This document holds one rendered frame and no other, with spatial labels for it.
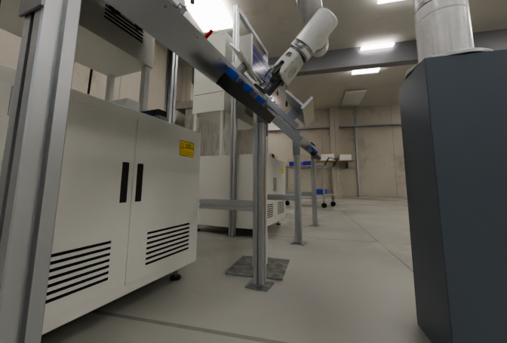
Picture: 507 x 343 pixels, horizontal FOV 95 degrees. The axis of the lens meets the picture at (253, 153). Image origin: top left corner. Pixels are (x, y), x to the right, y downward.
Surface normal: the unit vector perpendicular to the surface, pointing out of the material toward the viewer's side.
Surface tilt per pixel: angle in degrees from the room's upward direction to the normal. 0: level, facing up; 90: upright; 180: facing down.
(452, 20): 90
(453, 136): 90
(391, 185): 90
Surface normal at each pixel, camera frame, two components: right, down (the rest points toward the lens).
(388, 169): -0.24, -0.13
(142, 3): 0.66, 0.65
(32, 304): 0.92, -0.04
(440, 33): -0.70, -0.11
